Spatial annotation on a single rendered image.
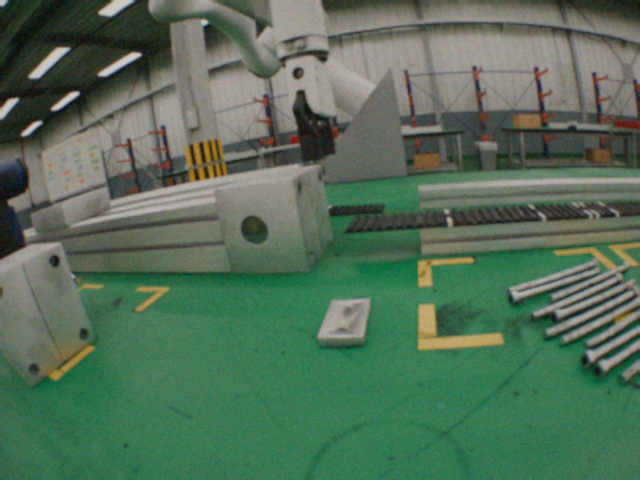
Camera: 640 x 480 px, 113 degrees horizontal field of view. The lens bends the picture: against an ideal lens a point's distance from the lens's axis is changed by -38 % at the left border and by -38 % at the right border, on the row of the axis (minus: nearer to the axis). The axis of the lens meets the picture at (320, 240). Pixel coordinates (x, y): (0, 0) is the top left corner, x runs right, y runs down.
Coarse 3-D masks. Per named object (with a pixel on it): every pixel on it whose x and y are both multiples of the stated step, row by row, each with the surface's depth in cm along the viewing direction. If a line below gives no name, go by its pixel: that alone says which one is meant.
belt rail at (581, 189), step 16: (432, 192) 48; (448, 192) 48; (464, 192) 47; (480, 192) 46; (496, 192) 45; (512, 192) 45; (528, 192) 44; (544, 192) 44; (560, 192) 43; (576, 192) 42; (592, 192) 41; (608, 192) 39; (624, 192) 38; (432, 208) 49
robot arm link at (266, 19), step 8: (208, 0) 48; (216, 0) 46; (224, 0) 46; (232, 0) 46; (240, 0) 47; (248, 0) 48; (256, 0) 49; (264, 0) 50; (232, 8) 49; (240, 8) 49; (248, 8) 50; (256, 8) 51; (264, 8) 51; (248, 16) 52; (256, 16) 52; (264, 16) 53; (264, 24) 55; (272, 24) 54; (328, 24) 51; (328, 32) 53
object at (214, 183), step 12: (276, 168) 59; (288, 168) 58; (204, 180) 65; (216, 180) 63; (228, 180) 54; (156, 192) 68; (168, 192) 58; (180, 192) 57; (192, 192) 57; (120, 204) 63
